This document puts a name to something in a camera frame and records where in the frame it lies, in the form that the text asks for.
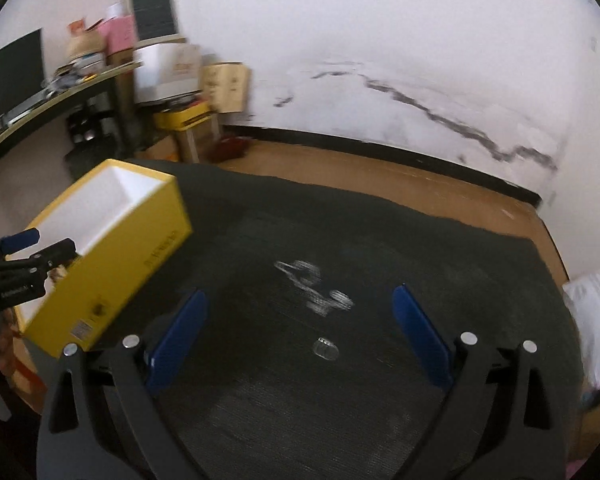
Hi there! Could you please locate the silver ring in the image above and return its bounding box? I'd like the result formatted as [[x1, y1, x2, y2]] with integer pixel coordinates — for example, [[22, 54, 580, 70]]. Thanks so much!
[[312, 337, 342, 362]]

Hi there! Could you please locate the silver chain necklace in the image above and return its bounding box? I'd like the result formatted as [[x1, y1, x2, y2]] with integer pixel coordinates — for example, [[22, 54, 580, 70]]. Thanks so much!
[[273, 258, 356, 319]]

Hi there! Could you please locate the yellow open cardboard box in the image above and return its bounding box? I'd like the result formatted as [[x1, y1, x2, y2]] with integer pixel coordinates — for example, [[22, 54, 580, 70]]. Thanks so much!
[[15, 159, 193, 358]]

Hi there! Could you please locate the black speaker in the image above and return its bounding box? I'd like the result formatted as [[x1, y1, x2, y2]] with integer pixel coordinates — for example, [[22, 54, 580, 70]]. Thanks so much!
[[66, 108, 102, 146]]

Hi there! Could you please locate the white printed plastic bag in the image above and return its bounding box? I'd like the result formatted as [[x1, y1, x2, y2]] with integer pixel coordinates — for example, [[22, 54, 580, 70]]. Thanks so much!
[[562, 270, 600, 390]]

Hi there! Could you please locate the black desk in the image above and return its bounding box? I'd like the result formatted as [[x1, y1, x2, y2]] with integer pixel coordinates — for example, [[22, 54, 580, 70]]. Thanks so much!
[[0, 62, 142, 160]]

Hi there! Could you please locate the black computer monitor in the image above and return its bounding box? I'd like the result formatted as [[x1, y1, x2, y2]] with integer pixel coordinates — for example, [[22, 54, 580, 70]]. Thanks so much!
[[0, 29, 45, 116]]

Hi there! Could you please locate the flat yellow box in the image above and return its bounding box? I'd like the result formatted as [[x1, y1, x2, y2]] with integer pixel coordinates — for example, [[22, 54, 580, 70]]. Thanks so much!
[[152, 100, 212, 131]]

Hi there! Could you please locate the dark red floor item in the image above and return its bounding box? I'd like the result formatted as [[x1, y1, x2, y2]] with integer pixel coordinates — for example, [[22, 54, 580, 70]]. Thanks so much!
[[209, 136, 251, 164]]

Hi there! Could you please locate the black patterned tablecloth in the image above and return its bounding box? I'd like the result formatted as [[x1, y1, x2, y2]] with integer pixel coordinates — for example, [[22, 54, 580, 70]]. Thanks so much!
[[24, 158, 586, 480]]

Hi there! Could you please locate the white paper shopping bag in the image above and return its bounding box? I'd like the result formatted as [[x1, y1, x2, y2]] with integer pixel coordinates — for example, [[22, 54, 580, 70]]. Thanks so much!
[[133, 42, 202, 104]]

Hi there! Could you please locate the straw hat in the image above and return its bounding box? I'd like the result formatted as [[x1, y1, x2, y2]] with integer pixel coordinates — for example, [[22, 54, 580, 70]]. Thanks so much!
[[66, 29, 106, 62]]

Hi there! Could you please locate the pink box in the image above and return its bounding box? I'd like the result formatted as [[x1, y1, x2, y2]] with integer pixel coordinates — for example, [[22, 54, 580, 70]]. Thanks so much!
[[97, 15, 136, 56]]

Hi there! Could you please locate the brown paper shopping bag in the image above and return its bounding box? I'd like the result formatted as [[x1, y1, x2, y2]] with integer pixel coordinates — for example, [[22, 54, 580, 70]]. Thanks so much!
[[202, 62, 251, 114]]

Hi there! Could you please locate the framed blackboard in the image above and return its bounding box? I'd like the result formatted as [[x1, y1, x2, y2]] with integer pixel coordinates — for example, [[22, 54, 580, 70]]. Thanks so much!
[[123, 0, 186, 48]]

